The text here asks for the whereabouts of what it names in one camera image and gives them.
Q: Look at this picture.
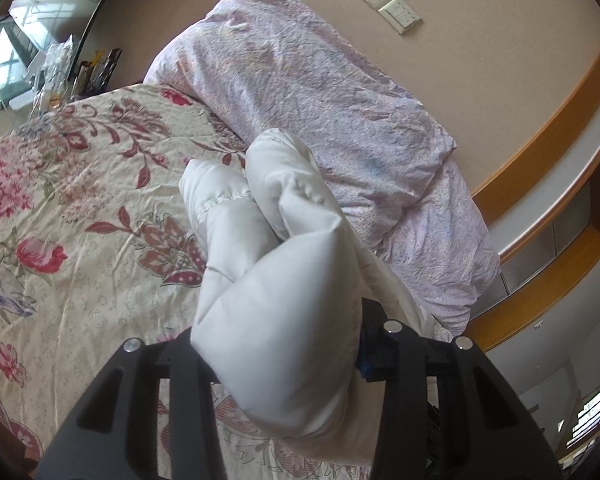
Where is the cream quilted puffer jacket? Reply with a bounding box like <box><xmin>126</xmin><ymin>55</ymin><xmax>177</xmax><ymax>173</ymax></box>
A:
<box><xmin>179</xmin><ymin>129</ymin><xmax>453</xmax><ymax>480</ymax></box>

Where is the window with railing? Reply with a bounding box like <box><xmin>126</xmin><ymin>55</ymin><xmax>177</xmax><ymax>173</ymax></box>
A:
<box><xmin>562</xmin><ymin>380</ymin><xmax>600</xmax><ymax>451</ymax></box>

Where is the wooden door frame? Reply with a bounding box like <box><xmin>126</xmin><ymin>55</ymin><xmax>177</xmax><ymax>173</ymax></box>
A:
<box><xmin>462</xmin><ymin>25</ymin><xmax>600</xmax><ymax>353</ymax></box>

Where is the pink floral pillow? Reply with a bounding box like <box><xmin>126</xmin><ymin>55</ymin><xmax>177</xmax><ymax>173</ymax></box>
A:
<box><xmin>144</xmin><ymin>0</ymin><xmax>457</xmax><ymax>257</ymax></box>

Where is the frosted glass door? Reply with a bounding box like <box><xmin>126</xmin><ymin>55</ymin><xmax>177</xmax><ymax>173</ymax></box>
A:
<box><xmin>497</xmin><ymin>180</ymin><xmax>596</xmax><ymax>296</ymax></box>

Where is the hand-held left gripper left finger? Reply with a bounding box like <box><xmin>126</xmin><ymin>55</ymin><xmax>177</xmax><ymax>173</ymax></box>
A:
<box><xmin>35</xmin><ymin>327</ymin><xmax>231</xmax><ymax>480</ymax></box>

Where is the floral patterned bedsheet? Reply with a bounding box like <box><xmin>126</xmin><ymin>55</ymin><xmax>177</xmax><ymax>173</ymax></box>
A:
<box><xmin>0</xmin><ymin>82</ymin><xmax>376</xmax><ymax>480</ymax></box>

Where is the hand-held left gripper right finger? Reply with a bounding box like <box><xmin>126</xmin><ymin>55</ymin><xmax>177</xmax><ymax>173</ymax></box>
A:
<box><xmin>355</xmin><ymin>297</ymin><xmax>563</xmax><ymax>480</ymax></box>

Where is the cluster of small bottles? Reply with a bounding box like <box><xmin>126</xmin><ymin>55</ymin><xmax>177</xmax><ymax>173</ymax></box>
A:
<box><xmin>70</xmin><ymin>47</ymin><xmax>125</xmax><ymax>100</ymax></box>

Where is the clear plastic bag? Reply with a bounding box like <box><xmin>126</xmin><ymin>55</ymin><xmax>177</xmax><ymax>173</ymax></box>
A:
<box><xmin>27</xmin><ymin>35</ymin><xmax>83</xmax><ymax>111</ymax></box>

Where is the white light switch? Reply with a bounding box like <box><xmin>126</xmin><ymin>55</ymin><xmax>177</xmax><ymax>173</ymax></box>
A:
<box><xmin>377</xmin><ymin>0</ymin><xmax>423</xmax><ymax>36</ymax></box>

